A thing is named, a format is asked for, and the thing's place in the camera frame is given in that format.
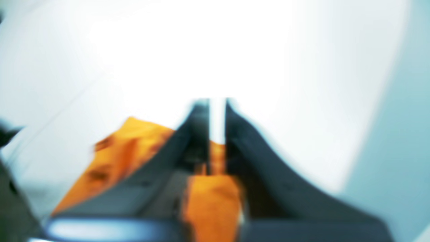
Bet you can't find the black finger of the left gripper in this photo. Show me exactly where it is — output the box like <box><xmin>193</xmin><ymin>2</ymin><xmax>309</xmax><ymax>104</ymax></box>
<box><xmin>225</xmin><ymin>100</ymin><xmax>393</xmax><ymax>242</ymax></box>
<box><xmin>44</xmin><ymin>99</ymin><xmax>210</xmax><ymax>242</ymax></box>

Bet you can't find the orange t-shirt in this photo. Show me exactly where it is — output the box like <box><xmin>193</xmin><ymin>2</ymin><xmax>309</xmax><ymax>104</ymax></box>
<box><xmin>52</xmin><ymin>117</ymin><xmax>242</xmax><ymax>242</ymax></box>

